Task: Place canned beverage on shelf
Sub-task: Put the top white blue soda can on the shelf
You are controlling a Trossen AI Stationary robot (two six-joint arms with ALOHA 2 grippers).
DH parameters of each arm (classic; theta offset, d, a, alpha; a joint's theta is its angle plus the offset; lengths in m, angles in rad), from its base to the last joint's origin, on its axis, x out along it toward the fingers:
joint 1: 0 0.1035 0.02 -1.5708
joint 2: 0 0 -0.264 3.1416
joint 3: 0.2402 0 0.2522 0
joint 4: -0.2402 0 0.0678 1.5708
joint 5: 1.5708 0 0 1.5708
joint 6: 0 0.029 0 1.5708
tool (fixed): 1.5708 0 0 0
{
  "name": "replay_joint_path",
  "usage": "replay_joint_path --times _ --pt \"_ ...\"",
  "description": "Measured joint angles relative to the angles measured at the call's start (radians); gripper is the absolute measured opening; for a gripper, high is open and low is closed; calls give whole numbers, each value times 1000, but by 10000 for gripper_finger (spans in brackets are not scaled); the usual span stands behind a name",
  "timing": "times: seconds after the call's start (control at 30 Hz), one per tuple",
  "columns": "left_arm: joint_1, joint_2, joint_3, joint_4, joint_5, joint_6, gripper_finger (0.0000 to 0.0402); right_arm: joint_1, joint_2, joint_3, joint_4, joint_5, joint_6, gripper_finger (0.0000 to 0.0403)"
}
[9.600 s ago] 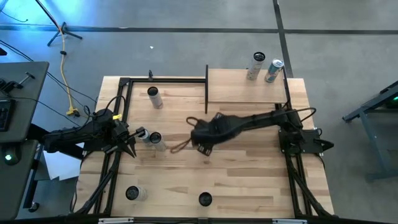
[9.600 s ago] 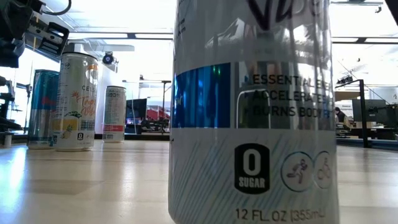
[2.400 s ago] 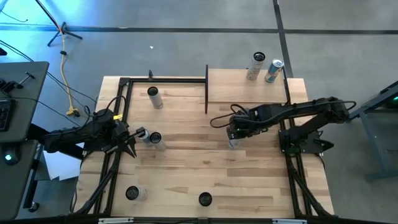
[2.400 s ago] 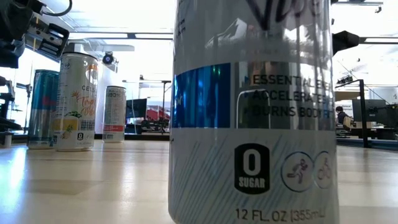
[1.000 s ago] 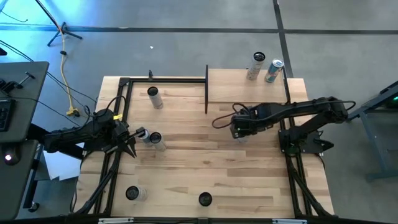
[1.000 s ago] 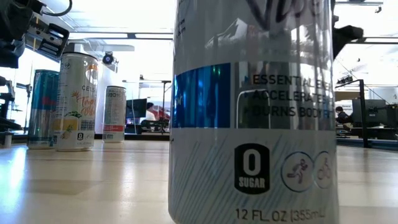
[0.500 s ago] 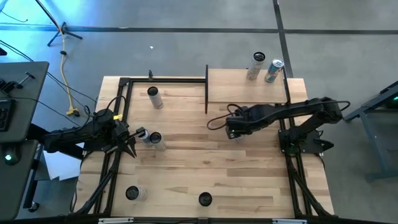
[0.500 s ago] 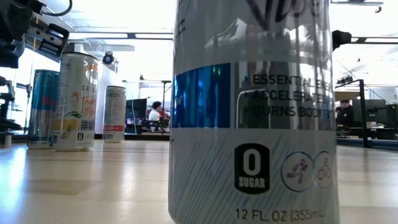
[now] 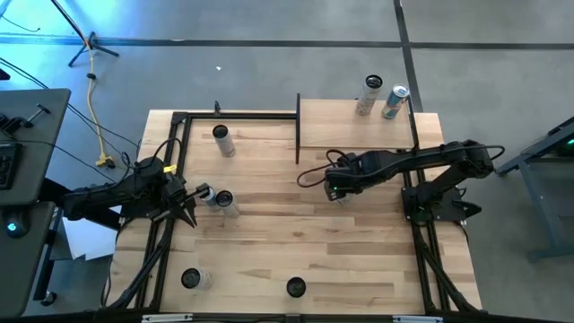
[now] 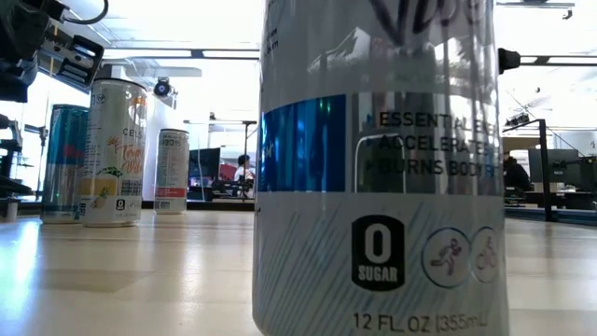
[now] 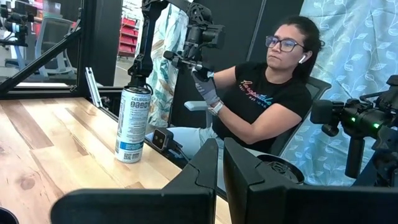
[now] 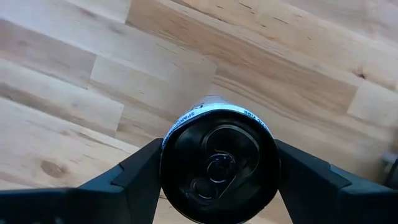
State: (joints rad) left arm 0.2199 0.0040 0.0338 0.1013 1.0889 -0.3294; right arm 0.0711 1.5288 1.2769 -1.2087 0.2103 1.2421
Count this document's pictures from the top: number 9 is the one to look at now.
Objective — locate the black keyboard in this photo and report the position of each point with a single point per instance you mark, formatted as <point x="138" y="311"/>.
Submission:
<point x="6" y="166"/>

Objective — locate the dark grey desk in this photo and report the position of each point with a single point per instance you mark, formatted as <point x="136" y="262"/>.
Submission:
<point x="40" y="148"/>
<point x="22" y="269"/>

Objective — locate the black tripod stand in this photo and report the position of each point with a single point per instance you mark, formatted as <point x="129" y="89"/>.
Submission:
<point x="91" y="39"/>

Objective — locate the grey metal cart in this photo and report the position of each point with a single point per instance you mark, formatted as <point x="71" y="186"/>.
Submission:
<point x="533" y="153"/>

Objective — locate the black aluminium table frame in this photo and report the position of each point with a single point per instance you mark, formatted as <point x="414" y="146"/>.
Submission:
<point x="242" y="116"/>

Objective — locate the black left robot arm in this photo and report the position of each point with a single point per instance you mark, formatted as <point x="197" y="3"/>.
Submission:
<point x="112" y="195"/>

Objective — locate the black caster wheel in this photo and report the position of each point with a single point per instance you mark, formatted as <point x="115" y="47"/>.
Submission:
<point x="48" y="298"/>

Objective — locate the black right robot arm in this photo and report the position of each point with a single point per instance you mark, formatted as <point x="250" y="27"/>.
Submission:
<point x="417" y="157"/>

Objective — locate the black metal frame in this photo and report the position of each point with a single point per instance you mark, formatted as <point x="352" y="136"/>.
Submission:
<point x="350" y="125"/>

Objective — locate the small black clamp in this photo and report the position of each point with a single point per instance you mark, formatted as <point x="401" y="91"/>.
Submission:
<point x="217" y="107"/>

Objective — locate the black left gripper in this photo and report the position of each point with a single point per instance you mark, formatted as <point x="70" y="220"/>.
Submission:
<point x="172" y="190"/>

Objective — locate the black clamp tool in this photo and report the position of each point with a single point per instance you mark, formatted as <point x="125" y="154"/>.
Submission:
<point x="15" y="122"/>

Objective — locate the blue band Celsius can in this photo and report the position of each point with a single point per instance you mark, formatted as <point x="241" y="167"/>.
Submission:
<point x="296" y="287"/>

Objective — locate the Celsius Tropical Vibe can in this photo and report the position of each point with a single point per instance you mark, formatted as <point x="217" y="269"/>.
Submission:
<point x="228" y="206"/>

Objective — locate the silver aluminium bracket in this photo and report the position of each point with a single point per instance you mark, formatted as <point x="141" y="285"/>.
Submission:
<point x="167" y="318"/>
<point x="417" y="319"/>

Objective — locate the blue silver Red Bull can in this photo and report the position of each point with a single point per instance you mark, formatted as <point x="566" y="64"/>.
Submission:
<point x="211" y="199"/>
<point x="393" y="105"/>

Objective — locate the black computer mouse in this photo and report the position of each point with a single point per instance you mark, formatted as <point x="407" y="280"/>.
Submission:
<point x="18" y="226"/>

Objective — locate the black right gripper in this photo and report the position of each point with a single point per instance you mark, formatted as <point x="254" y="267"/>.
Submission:
<point x="345" y="177"/>

